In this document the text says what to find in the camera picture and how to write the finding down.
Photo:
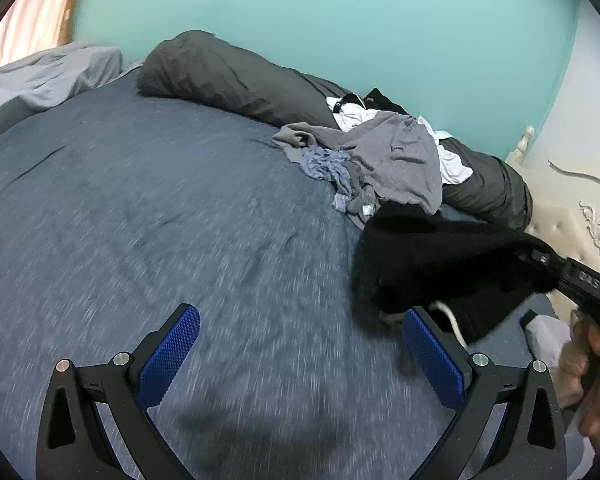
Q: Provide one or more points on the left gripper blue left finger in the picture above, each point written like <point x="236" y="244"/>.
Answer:
<point x="72" y="440"/>

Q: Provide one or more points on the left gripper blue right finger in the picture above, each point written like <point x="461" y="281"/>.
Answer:
<point x="530" y="441"/>

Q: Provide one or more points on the black knit sweater white trim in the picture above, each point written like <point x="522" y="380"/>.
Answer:
<point x="481" y="272"/>

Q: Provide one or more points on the person's right hand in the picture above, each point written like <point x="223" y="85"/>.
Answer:
<point x="577" y="378"/>

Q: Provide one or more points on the folded light grey garment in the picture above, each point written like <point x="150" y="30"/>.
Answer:
<point x="548" y="338"/>

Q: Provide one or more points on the cream tufted headboard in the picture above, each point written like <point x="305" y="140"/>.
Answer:
<point x="566" y="201"/>

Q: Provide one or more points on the blue patterned bed sheet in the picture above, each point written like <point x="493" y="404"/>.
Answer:
<point x="115" y="209"/>

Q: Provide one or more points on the grey t-shirt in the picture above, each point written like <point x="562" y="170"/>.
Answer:
<point x="392" y="159"/>

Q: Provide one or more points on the blue-grey crumpled cloth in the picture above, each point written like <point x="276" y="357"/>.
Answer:
<point x="324" y="164"/>

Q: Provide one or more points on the white shirt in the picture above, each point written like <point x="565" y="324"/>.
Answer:
<point x="350" y="111"/>

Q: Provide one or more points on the light grey pillow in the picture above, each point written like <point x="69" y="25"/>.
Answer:
<point x="48" y="78"/>

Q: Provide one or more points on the dark grey rolled duvet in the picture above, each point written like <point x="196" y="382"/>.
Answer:
<point x="197" y="66"/>

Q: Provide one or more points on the orange curtain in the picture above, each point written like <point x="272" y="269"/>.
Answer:
<point x="29" y="26"/>

